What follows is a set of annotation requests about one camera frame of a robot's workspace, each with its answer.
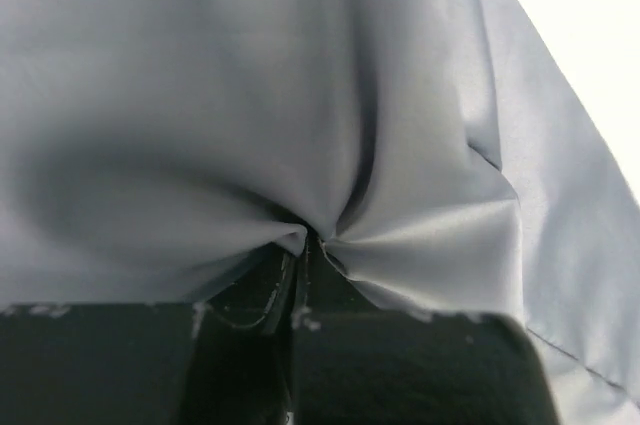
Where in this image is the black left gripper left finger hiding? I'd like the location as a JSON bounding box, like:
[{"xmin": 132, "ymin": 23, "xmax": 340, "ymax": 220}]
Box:
[{"xmin": 1, "ymin": 246, "xmax": 295, "ymax": 424}]

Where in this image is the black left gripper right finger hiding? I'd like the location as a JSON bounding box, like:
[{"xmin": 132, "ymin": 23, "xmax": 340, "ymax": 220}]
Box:
[{"xmin": 292, "ymin": 240, "xmax": 558, "ymax": 425}]

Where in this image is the grey pillowcase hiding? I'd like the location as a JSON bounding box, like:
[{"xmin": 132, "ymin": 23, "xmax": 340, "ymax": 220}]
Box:
[{"xmin": 1, "ymin": 0, "xmax": 639, "ymax": 424}]

